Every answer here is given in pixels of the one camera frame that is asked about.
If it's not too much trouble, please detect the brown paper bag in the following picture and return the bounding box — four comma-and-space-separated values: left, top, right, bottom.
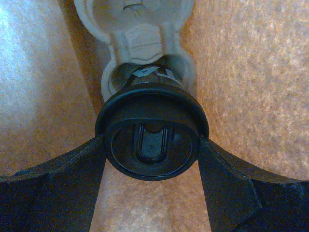
0, 0, 309, 232

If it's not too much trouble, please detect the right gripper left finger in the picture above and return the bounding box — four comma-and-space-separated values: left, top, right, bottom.
0, 135, 106, 232

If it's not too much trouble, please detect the single cardboard cup carrier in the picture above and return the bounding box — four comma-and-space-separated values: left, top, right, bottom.
74, 0, 197, 101

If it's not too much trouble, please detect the black cup lid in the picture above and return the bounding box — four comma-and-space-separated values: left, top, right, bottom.
95, 83, 209, 181

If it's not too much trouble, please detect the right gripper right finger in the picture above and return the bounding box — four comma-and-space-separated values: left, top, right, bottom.
198, 138, 309, 232

